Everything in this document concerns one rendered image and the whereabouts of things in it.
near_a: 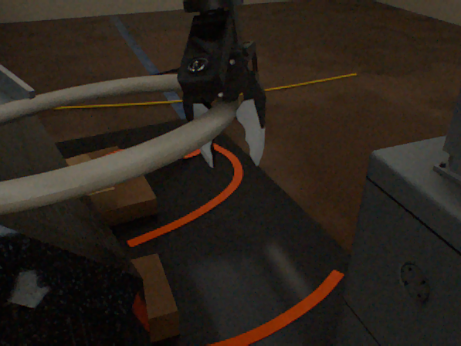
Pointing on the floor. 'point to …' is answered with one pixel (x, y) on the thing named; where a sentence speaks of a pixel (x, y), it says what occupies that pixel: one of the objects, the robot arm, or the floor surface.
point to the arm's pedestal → (416, 256)
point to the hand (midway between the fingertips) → (232, 160)
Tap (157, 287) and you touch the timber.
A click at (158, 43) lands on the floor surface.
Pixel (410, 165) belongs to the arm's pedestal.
